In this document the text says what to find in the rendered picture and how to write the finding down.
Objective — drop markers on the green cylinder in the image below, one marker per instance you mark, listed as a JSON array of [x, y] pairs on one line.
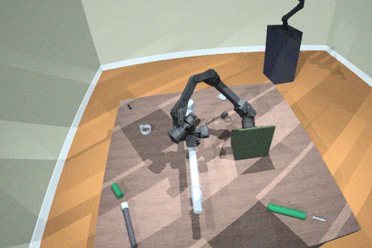
[[117, 191], [286, 211]]

